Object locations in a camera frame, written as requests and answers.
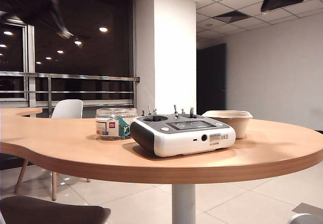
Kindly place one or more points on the beige rectangular pulp bowl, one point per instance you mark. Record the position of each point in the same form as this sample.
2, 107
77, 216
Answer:
238, 125

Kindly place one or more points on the white grey RC transmitter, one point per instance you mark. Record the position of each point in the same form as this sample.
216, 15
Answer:
176, 138

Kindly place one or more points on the clear plastic jar of clips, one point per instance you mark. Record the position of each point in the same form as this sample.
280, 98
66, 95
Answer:
111, 123

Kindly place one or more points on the ceiling air vent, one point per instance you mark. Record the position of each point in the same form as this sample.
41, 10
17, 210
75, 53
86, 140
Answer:
230, 16

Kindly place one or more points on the steel window railing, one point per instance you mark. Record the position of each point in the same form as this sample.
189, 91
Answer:
88, 77

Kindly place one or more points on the grey upholstered chair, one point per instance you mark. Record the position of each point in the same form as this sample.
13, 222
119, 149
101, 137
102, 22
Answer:
310, 219

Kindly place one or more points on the white chair with wooden legs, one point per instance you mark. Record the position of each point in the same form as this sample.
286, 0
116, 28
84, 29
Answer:
66, 109

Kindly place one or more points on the brown chair seat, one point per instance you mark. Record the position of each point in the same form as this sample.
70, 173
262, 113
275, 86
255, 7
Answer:
50, 212

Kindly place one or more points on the white table pedestal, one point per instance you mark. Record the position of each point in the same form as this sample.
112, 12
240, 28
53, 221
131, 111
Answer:
183, 203

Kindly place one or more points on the grey window frame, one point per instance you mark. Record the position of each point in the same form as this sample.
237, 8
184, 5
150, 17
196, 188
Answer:
30, 62

